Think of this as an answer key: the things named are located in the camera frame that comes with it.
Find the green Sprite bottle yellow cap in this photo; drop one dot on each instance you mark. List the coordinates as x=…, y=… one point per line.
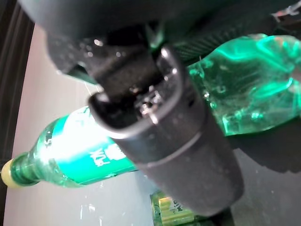
x=247, y=82

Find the dark shelf board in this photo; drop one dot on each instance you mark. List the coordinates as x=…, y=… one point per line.
x=11, y=70

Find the robot right hand black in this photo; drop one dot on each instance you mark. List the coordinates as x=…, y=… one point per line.
x=188, y=153

